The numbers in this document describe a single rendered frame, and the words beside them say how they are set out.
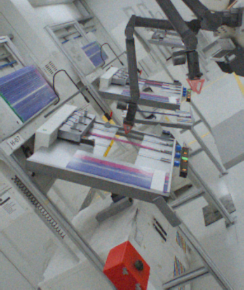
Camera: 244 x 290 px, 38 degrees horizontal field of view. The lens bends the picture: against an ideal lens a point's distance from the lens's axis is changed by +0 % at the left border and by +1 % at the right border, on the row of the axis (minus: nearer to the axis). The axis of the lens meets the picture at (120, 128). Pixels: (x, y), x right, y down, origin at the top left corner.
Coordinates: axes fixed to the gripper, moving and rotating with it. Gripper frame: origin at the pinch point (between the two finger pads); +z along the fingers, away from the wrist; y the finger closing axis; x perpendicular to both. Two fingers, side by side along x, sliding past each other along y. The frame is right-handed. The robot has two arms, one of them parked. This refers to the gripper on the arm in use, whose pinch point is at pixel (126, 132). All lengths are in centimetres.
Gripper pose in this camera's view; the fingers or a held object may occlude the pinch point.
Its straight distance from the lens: 225.5
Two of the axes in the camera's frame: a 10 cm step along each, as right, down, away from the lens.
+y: -2.0, 3.4, -9.2
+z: -2.0, 9.1, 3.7
